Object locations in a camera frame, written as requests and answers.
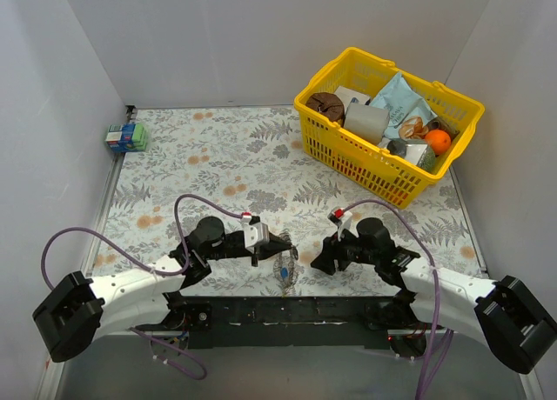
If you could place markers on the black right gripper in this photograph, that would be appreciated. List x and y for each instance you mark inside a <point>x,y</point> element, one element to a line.
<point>335,252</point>

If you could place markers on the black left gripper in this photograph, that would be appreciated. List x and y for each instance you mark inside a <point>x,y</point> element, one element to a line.
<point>265,245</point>

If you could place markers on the steel disc with keyrings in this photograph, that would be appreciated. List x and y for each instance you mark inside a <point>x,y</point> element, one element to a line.
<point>289,260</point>

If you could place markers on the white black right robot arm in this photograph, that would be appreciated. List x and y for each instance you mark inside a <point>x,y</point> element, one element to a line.
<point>503,315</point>

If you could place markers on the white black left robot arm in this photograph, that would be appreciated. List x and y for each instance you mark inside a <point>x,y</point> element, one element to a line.
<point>80,310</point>

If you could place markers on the yellow plastic basket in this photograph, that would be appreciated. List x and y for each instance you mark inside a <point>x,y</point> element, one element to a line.
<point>382,168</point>

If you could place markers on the floral table mat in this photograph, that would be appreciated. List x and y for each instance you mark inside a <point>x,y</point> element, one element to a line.
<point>219,162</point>

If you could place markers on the green speckled package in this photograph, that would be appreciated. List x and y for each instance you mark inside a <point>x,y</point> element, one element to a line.
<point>421,155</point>

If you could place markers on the white cylinder container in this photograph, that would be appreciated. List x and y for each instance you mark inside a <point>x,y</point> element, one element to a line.
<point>366,122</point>

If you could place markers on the brown round package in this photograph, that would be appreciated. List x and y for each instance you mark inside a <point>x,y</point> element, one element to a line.
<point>328,105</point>

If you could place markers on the orange fruit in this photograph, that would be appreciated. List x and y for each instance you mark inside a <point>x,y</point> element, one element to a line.
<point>439,141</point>

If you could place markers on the white box in basket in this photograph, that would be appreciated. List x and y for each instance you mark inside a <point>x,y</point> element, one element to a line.
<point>348,96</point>

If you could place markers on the light blue chips bag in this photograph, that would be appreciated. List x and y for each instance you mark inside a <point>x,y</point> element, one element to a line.
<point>409,113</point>

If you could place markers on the blue green sponge pack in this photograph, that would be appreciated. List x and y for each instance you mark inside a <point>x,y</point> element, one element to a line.
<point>130,137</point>

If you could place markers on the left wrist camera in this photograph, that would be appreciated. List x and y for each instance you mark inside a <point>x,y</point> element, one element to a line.
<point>256,233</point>

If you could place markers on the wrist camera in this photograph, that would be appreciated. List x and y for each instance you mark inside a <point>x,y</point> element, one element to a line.
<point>342,219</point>
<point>256,233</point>

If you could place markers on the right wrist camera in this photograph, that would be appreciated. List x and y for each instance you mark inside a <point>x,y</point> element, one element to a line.
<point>342,219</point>

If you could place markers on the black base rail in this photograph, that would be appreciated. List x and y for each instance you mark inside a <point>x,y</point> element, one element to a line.
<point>225,322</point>

